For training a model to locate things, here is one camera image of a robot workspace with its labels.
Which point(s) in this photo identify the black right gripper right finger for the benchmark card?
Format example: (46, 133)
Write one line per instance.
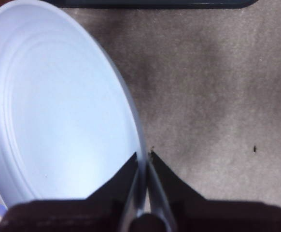
(215, 215)

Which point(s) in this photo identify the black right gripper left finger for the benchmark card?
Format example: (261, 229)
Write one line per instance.
(82, 215)

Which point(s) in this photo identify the light blue round plate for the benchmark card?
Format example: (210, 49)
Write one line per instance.
(58, 108)

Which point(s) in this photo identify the black rectangular tray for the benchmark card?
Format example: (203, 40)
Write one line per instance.
(155, 3)

